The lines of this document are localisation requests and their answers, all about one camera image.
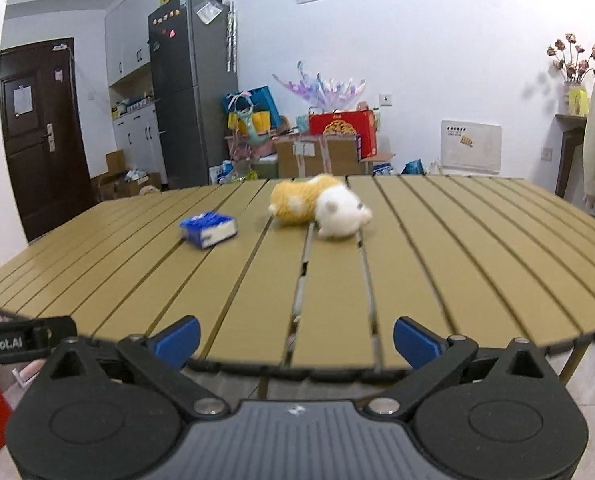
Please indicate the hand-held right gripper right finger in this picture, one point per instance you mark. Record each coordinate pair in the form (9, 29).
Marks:
(417, 340)

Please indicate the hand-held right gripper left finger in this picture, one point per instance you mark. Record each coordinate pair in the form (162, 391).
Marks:
(180, 335)

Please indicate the orange white hamster plush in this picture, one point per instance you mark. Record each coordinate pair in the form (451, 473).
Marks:
(302, 205)

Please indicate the olive folding table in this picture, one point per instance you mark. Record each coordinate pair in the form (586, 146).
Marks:
(427, 260)

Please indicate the blue tissue pack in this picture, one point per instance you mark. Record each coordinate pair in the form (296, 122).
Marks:
(212, 232)

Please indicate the small open cardboard box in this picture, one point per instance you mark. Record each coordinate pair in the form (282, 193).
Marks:
(122, 180)

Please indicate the blue white bag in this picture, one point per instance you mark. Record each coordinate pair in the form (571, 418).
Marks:
(413, 167)

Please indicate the dark brown door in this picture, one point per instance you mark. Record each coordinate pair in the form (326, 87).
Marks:
(42, 160)

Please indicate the large cardboard box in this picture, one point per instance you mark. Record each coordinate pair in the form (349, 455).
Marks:
(317, 157)

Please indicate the red gift box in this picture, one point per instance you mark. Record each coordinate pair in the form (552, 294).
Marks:
(342, 132)

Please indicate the grey refrigerator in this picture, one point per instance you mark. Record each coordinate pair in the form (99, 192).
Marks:
(187, 100)

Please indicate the dark wooden side table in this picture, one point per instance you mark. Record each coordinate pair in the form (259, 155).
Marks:
(570, 155)

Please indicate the blue gift bag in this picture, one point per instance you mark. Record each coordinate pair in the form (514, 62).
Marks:
(262, 105)

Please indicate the iridescent paper bouquet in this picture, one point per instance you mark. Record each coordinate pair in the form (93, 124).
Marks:
(322, 90)

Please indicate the yellow vase with dried flowers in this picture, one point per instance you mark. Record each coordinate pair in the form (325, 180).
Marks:
(576, 100)

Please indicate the white cabinets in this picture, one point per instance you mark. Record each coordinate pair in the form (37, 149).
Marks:
(127, 45)

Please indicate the white wall heater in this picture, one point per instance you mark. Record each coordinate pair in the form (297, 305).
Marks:
(470, 155)

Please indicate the wall switch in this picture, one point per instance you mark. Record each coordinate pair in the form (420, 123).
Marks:
(546, 154)

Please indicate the white wall outlet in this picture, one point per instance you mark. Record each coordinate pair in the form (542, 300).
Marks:
(386, 99)

